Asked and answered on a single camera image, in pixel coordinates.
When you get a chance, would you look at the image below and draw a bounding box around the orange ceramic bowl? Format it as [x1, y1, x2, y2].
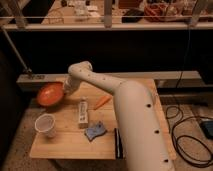
[36, 82, 64, 107]

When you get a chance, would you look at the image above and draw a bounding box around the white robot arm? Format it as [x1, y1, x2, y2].
[64, 61, 175, 171]

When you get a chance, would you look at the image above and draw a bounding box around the orange carrot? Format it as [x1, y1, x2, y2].
[93, 95, 112, 110]

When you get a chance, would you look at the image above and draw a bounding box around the white tube on box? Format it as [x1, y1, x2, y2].
[78, 97, 89, 129]

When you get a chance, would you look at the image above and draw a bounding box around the wooden table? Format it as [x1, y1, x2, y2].
[30, 82, 176, 160]

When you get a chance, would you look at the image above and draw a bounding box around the blue cloth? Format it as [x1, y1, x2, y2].
[84, 121, 107, 141]

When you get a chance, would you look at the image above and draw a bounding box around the black striped rectangular object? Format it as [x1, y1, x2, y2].
[114, 128, 123, 159]

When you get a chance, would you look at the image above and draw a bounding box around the clear plastic cup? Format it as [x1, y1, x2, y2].
[34, 114, 56, 138]

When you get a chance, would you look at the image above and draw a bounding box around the metal diagonal pole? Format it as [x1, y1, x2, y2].
[1, 26, 33, 77]

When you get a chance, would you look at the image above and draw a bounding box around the black cable on floor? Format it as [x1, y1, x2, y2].
[164, 104, 213, 169]

